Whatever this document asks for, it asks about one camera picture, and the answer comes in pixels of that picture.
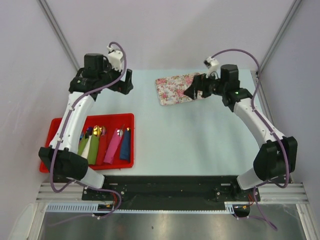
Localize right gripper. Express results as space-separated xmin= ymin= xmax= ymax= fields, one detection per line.
xmin=183 ymin=70 xmax=227 ymax=101

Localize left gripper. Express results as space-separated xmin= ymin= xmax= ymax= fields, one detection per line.
xmin=98 ymin=60 xmax=133 ymax=95

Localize floral tray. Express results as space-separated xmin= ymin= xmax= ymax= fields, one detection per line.
xmin=155 ymin=72 xmax=199 ymax=106

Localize pink paper napkin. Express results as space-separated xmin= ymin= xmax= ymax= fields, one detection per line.
xmin=103 ymin=128 xmax=124 ymax=164

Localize silver knife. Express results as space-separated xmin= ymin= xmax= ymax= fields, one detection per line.
xmin=118 ymin=124 xmax=125 ymax=137

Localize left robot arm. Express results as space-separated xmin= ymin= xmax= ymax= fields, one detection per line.
xmin=38 ymin=50 xmax=133 ymax=200

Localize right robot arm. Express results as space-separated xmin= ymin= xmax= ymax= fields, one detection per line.
xmin=183 ymin=63 xmax=298 ymax=201

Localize blue napkin roll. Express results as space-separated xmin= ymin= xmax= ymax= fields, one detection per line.
xmin=119 ymin=127 xmax=131 ymax=162

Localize green napkin roll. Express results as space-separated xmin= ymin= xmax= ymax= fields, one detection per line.
xmin=87 ymin=135 xmax=100 ymax=165

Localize white napkin roll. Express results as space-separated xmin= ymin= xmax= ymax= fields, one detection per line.
xmin=77 ymin=137 xmax=91 ymax=159

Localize red plastic bin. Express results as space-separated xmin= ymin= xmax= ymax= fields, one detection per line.
xmin=39 ymin=113 xmax=136 ymax=174

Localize iridescent spoon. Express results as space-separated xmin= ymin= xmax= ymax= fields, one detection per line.
xmin=92 ymin=125 xmax=102 ymax=137
xmin=100 ymin=126 xmax=107 ymax=136

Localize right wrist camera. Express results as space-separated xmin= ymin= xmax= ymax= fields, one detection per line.
xmin=203 ymin=56 xmax=220 ymax=78

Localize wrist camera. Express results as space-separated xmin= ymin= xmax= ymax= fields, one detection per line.
xmin=203 ymin=56 xmax=220 ymax=78
xmin=106 ymin=43 xmax=124 ymax=72

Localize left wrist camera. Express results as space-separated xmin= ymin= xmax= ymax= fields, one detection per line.
xmin=106 ymin=43 xmax=124 ymax=72

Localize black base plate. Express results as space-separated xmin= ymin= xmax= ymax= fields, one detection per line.
xmin=51 ymin=174 xmax=292 ymax=210

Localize white cable duct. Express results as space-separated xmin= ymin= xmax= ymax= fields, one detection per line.
xmin=46 ymin=203 xmax=235 ymax=214

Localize aluminium rail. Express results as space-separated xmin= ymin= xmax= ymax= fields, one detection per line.
xmin=35 ymin=182 xmax=309 ymax=204

